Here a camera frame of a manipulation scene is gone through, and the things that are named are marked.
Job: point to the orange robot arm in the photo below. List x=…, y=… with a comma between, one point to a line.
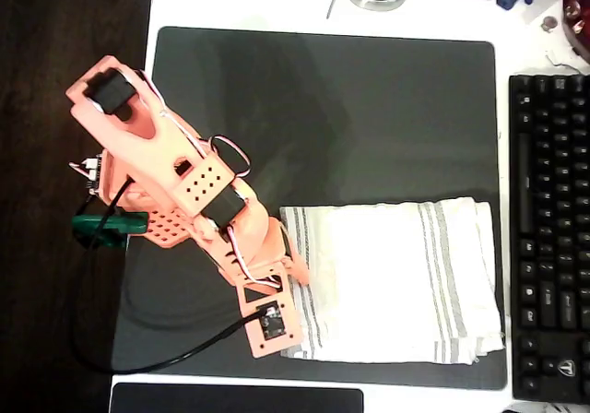
x=138, y=132

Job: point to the black desk mat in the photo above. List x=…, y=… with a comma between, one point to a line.
x=322, y=109

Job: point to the black keyboard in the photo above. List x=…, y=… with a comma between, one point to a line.
x=548, y=247

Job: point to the red bowl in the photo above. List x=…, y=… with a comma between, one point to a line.
x=578, y=16

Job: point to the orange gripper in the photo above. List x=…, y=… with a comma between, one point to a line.
x=295, y=269

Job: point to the orange square camera mount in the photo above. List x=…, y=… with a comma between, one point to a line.
x=288, y=334

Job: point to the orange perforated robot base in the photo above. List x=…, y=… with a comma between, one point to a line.
x=166, y=231

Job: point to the white striped towel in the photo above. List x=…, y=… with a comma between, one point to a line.
x=382, y=284

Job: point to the white paper scrap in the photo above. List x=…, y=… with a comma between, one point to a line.
x=560, y=59

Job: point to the green clamp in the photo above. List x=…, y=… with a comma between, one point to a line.
x=124, y=223

